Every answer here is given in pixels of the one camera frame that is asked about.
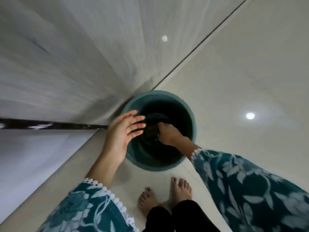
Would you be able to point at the person's right hand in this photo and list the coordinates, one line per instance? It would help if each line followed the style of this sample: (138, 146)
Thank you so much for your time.
(170, 135)

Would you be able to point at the person's left hand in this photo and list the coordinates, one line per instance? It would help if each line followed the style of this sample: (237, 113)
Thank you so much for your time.
(118, 135)

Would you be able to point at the person's left little finger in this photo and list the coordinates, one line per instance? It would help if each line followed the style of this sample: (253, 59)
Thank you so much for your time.
(129, 113)

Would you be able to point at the person's right fingers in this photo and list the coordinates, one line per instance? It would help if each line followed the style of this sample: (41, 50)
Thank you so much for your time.
(160, 132)

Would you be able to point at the person's left middle finger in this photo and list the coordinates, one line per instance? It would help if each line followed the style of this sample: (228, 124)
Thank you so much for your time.
(140, 126)

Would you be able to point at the person's left thumb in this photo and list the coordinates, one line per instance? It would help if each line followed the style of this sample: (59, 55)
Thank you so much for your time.
(130, 138)

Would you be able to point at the dark wet cloth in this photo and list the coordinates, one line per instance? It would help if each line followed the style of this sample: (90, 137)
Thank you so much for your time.
(152, 131)

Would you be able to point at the person's left forearm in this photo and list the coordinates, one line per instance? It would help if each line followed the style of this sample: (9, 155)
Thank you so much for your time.
(106, 166)

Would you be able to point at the person's right forearm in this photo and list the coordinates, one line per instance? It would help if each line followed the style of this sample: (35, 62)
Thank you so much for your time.
(187, 147)

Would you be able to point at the teal plastic bucket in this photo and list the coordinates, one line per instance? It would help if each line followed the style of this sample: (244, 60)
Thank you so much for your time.
(185, 118)

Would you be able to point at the person's right foot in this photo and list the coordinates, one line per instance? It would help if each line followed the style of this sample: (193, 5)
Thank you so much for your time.
(181, 190)

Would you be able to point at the person's foot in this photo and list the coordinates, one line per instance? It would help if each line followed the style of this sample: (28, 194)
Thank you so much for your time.
(181, 190)
(147, 200)

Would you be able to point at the person's left foot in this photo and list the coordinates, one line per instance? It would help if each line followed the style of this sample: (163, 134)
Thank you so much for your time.
(147, 200)

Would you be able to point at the black trousers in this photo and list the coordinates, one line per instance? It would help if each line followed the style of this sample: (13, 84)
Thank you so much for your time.
(193, 217)

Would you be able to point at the teal floral tunic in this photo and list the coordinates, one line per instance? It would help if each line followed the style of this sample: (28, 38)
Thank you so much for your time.
(241, 190)

